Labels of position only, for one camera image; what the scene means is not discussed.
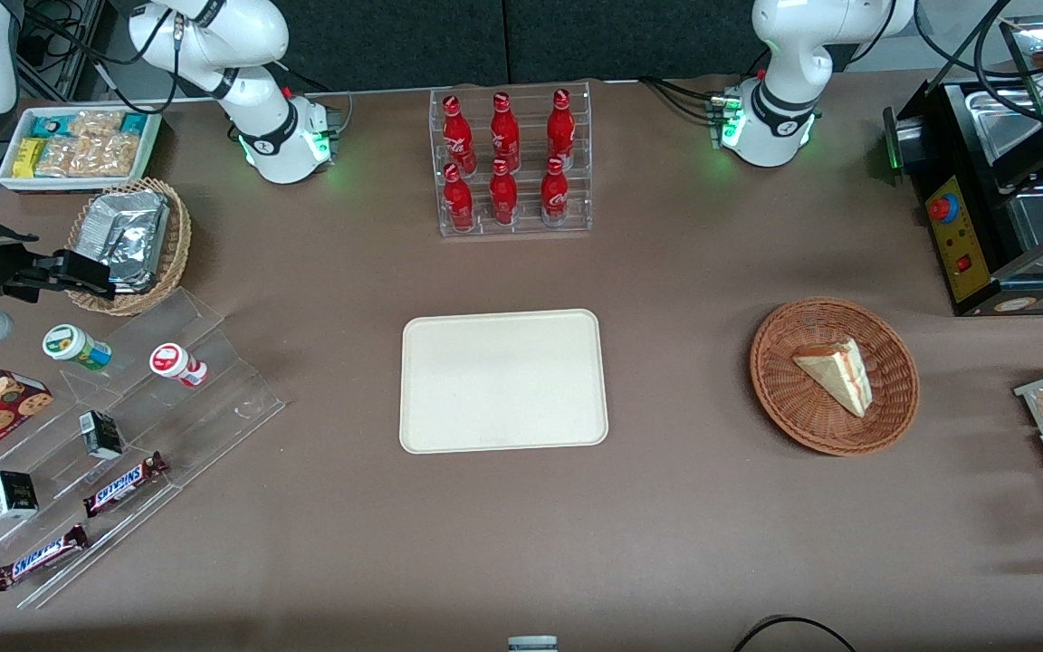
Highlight tan wicker basket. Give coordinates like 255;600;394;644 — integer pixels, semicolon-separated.
65;177;193;317

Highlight red lid white cup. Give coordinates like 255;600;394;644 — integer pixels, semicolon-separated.
148;342;209;389

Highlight beige plastic tray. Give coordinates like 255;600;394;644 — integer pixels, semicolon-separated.
399;308;610;455

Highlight black food warmer cabinet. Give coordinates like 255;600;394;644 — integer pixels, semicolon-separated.
882;14;1043;317

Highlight green lid white cup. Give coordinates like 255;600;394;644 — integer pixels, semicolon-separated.
42;323;113;373

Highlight brown Snickers bar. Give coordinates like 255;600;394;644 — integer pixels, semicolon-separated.
82;451;170;519
0;523;91;592

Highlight round brown wicker basket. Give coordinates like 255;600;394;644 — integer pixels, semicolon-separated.
749;297;922;457

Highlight triangular sandwich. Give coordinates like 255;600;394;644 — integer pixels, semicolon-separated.
792;338;875;419

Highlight white snack tray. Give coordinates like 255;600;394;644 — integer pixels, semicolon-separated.
0;106;163;193

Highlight clear acrylic stepped display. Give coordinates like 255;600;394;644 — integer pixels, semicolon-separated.
0;288;288;610

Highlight silver foil package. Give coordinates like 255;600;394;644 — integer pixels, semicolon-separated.
77;189;170;293

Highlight clear acrylic bottle rack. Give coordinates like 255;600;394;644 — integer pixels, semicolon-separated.
429;81;594;239

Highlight red cola bottle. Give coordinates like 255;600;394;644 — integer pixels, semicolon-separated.
442;95;478;176
489;91;522;173
546;88;578;171
443;163;476;234
540;156;571;226
489;159;521;228

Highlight black arm base cables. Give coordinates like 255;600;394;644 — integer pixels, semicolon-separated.
637;76;723;123

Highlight yellow snack packet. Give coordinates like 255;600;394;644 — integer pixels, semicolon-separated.
12;137;48;179

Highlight clear cracker bag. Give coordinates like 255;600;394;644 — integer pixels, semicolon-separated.
68;110;125;139
35;135;140;179

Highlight small black carton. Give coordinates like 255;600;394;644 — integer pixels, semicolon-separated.
0;469;40;521
78;409;125;461

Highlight black looped cable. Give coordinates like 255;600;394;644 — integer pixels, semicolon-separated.
732;615;858;652

